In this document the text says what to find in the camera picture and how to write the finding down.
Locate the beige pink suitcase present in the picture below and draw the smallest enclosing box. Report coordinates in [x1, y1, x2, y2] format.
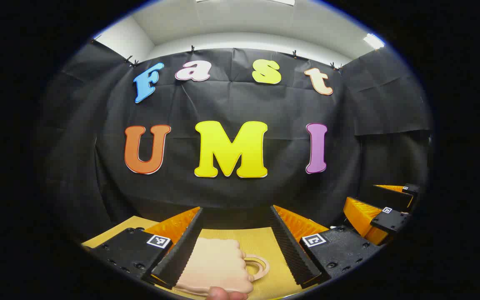
[175, 237, 270, 297]

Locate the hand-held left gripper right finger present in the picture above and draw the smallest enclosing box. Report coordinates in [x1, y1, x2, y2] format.
[270, 205, 384, 288]

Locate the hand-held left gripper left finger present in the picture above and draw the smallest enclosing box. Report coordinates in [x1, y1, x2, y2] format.
[82, 207, 204, 289]

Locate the black backdrop cloth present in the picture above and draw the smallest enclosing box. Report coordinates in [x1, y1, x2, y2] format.
[36, 40, 432, 242]

